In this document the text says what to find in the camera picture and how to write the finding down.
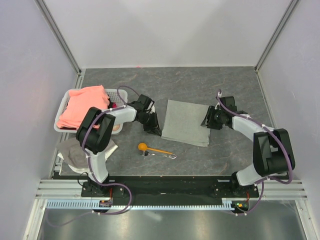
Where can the white plastic basket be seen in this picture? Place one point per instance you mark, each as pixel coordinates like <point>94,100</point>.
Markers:
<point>115,96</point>

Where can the right aluminium frame post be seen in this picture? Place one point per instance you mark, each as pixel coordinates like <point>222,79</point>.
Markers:
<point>276,33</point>

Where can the left aluminium frame post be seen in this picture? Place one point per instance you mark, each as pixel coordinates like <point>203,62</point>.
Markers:
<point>58,34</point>

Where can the clear-handled metal fork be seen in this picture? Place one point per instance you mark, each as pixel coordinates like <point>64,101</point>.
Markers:
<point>170,156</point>

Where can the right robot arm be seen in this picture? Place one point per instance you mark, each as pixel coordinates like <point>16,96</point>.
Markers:
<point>272,153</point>

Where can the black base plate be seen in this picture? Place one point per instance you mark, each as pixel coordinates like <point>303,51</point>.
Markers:
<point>211,186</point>

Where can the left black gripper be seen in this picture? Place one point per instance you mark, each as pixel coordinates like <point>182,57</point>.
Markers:
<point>155,124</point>

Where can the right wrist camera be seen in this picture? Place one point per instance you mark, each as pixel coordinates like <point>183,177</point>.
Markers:
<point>219,94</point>

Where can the grey cloth napkin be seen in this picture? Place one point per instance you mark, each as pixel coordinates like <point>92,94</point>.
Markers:
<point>182,123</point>

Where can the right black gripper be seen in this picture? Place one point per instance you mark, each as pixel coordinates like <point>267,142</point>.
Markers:
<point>208,119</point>

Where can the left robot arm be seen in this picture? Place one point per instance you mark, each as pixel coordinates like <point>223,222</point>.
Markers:
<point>95,131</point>

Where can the aluminium frame post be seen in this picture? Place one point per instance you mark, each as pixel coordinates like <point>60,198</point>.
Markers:
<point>276,33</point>
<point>58,34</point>

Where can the grey and white cloth pile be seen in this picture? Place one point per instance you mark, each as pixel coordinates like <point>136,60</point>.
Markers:
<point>71,152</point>

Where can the blue-grey cable duct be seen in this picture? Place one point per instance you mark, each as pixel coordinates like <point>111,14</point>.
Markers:
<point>90,204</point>

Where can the salmon pink folded cloth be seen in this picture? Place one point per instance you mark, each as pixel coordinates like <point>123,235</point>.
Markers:
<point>80,101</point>

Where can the beige patterned cloth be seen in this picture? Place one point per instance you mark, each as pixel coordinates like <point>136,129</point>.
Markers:
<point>117,128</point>

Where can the orange plastic spoon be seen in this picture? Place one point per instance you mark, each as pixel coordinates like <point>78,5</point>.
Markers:
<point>143,147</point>

